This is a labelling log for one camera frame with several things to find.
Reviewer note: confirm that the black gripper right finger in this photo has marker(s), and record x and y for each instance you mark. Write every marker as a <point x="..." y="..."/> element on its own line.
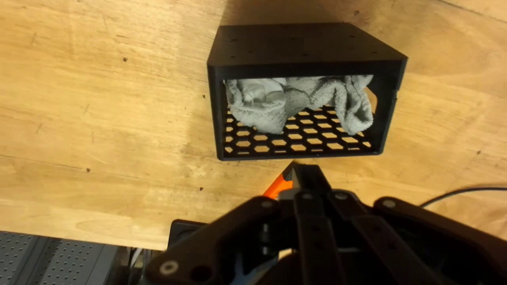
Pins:
<point x="421" y="243"/>

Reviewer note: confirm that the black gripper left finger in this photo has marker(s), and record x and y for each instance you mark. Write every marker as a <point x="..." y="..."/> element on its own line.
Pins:
<point x="237" y="238"/>

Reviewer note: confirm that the white cloth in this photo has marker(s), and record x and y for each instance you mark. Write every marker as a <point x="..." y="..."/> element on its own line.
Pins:
<point x="263" y="104"/>

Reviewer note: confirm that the black perforated box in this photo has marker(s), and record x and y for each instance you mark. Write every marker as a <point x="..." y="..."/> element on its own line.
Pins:
<point x="301" y="50"/>

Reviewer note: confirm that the black pole with base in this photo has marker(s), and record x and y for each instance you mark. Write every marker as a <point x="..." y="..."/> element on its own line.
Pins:
<point x="183" y="232"/>

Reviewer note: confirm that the orange block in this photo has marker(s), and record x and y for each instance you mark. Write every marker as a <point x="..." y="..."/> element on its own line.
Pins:
<point x="274" y="188"/>

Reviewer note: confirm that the wooden workbench grey cabinet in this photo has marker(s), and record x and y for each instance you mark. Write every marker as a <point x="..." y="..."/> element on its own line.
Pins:
<point x="52" y="259"/>

